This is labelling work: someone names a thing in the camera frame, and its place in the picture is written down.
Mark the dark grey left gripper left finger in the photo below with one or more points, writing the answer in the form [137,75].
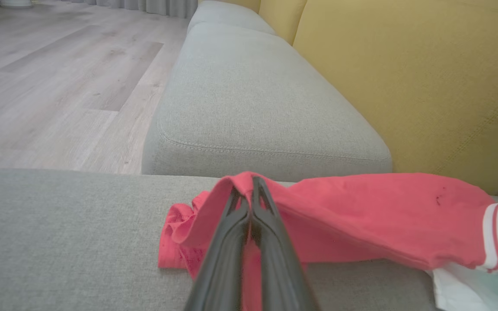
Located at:
[223,268]

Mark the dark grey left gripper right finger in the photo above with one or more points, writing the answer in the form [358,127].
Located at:
[281,268]

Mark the red white basketball jersey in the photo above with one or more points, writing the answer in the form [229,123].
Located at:
[361,216]

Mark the large grey sofa chaise seat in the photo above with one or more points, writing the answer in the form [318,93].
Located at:
[59,242]

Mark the grey sofa seat cushion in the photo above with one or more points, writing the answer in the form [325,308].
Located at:
[253,99]
[223,15]

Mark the yellow sofa back cushion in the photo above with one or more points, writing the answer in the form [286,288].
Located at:
[426,86]
[281,17]

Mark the yellow sofa armrest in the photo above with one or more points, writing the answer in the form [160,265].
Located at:
[242,3]

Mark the light grey pleated curtain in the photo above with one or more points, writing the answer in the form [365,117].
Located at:
[145,5]

